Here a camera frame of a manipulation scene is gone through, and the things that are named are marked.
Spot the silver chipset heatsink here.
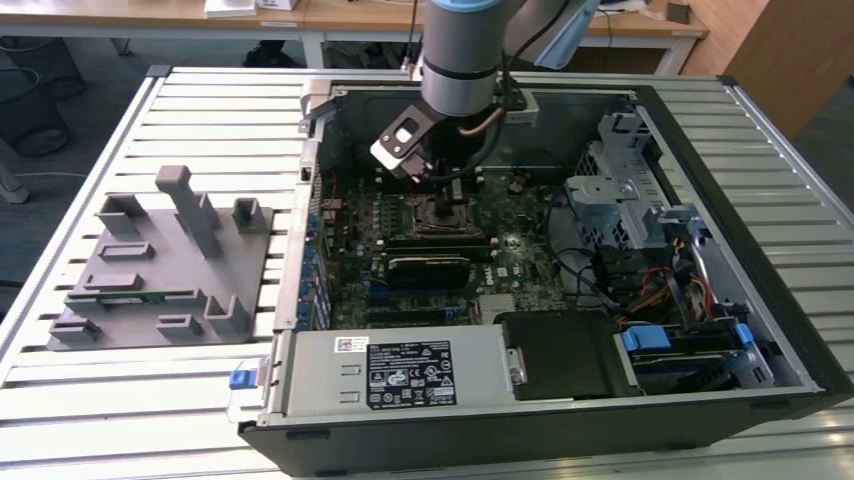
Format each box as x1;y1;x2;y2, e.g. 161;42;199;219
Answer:
476;293;520;320

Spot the hard disk in blue carrier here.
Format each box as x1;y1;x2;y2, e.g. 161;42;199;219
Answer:
616;322;735;396

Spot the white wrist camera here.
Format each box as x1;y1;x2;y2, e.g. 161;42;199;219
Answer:
369;104;435;184

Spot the black open PC case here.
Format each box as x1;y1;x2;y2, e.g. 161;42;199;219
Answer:
225;74;854;479

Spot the wooden cabinet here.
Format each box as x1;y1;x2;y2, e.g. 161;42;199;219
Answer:
679;0;854;139

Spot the silver CPU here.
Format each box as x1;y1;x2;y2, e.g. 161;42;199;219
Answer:
420;199;472;226

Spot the black cable in case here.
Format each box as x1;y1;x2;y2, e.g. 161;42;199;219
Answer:
540;184;619;314

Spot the silver drive cage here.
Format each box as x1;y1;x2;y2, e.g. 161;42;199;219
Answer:
563;112;712;251

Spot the green motherboard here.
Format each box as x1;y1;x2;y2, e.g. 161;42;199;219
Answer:
303;169;619;332

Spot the CPU socket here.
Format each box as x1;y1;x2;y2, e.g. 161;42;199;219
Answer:
409;192;482;239

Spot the black expansion slot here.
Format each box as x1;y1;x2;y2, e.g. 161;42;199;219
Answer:
365;308;468;325

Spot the wooden desk white frame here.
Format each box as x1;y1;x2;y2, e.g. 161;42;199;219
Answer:
0;0;710;76

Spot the yellow red wire bundle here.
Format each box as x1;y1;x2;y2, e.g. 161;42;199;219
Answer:
616;264;710;324

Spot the blue drive clip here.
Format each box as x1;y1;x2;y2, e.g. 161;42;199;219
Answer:
731;322;756;360

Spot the black plastic shroud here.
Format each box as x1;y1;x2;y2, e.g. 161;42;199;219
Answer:
499;309;647;402

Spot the green RAM stick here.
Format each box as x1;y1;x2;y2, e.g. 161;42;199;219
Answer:
97;293;201;305

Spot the grey parts rack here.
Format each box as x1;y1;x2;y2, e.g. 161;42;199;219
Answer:
47;164;279;354

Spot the black waste bin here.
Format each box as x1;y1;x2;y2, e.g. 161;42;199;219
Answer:
0;37;88;157

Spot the small grey wrist camera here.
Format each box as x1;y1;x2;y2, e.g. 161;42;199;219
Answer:
499;89;539;126

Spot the silver power supply unit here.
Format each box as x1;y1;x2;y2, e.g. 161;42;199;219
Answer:
263;327;530;419

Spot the white furniture foot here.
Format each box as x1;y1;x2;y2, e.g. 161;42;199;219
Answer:
0;164;32;204

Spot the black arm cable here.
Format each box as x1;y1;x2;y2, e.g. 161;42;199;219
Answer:
425;69;519;182

